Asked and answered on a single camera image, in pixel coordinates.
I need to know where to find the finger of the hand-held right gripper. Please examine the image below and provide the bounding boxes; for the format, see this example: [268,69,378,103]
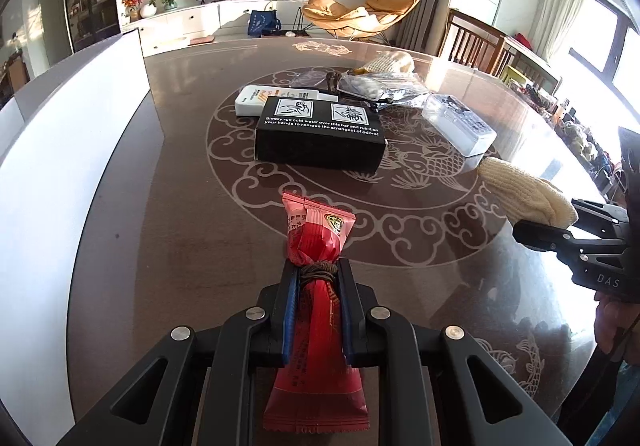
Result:
[570,199,632,227]
[512,220,628,257]

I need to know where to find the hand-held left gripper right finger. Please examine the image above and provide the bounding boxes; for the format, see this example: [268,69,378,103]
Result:
[336,259,573,446]

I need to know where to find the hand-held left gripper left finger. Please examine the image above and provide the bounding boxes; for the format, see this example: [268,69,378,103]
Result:
[57,259,301,446]

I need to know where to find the cream knitted mitt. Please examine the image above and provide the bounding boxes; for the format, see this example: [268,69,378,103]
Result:
[477,156,578,228]

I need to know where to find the brown hair tie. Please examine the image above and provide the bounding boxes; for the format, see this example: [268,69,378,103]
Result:
[295,262,338,283]

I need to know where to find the red snack packet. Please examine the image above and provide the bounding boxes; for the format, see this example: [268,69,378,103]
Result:
[263,190,371,432]

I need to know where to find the blue tinted glasses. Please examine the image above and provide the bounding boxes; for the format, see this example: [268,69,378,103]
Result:
[287,70,346,97]

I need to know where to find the person's right hand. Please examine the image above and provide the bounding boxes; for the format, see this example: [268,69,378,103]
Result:
[595,299,640,364]

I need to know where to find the row of small figurines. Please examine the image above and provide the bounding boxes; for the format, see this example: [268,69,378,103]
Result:
[520,76,626,192]

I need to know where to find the clear plastic box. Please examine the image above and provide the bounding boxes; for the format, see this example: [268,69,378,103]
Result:
[421,94,498,158]

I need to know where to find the black cardboard box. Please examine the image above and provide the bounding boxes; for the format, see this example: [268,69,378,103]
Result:
[252,95,388,172]

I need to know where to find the wooden slat chair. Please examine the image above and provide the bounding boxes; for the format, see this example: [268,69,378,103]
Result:
[492,34,558,92]
[439,9,508,72]

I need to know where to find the white sheer curtain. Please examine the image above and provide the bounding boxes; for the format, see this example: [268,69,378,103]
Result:
[537,0,598,72]

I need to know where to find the white flat lotion bottle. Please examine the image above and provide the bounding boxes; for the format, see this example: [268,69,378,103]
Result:
[234,85,341,116]

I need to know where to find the bag of cotton swabs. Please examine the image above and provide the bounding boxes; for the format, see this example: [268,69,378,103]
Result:
[336,69,432,111]

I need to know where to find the yellow white waffle cloth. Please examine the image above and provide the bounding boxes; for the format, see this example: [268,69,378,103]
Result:
[361,52,416,74]

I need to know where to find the blue tote bag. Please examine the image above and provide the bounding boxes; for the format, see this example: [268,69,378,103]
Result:
[247,10,281,37]

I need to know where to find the orange lounge chair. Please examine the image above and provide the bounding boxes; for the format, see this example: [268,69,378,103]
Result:
[301,0,421,44]

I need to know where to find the white television console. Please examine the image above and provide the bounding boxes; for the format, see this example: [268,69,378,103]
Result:
[122,0,311,34]

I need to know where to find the red flower plant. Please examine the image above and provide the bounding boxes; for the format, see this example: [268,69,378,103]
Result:
[121,0,148,22]

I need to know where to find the wooden dining chair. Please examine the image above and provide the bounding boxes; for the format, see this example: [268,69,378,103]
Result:
[7,54,26,92]

